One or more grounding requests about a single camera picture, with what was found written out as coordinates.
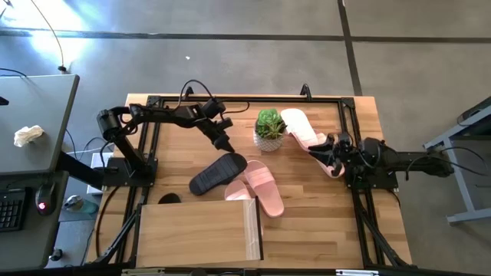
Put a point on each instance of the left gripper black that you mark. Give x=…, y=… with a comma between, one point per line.
x=213, y=128

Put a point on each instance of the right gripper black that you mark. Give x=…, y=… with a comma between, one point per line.
x=347, y=157

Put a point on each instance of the black slide sandal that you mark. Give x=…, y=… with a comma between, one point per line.
x=169, y=198
x=218, y=174

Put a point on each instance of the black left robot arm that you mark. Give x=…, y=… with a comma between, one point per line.
x=161, y=114

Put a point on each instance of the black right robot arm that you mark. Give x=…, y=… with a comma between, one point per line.
x=422, y=163

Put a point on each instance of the succulent in white faceted pot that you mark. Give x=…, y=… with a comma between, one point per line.
x=268, y=124

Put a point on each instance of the black table clamp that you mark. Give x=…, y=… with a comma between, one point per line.
x=305, y=91
x=188, y=92

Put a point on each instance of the white box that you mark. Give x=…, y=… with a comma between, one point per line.
x=96, y=161

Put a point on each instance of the grey metal table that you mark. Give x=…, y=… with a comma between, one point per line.
x=472, y=215

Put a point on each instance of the black computer mouse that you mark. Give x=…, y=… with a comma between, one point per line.
x=45, y=199

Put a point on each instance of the grey desk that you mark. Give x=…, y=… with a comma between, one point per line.
x=34, y=99

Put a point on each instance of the crumpled white tissue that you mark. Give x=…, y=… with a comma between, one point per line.
x=27, y=135

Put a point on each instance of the black round knob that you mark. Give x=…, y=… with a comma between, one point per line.
x=56, y=255

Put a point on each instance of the black keyboard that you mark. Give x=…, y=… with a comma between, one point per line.
x=11, y=210

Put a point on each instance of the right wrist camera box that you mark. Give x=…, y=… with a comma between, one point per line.
x=344, y=138

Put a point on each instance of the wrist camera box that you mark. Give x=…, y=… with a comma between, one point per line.
x=344, y=138
x=215, y=108

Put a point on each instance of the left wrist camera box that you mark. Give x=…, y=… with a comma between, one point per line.
x=215, y=108

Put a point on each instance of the black metal rig frame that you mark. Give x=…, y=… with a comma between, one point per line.
x=268, y=99

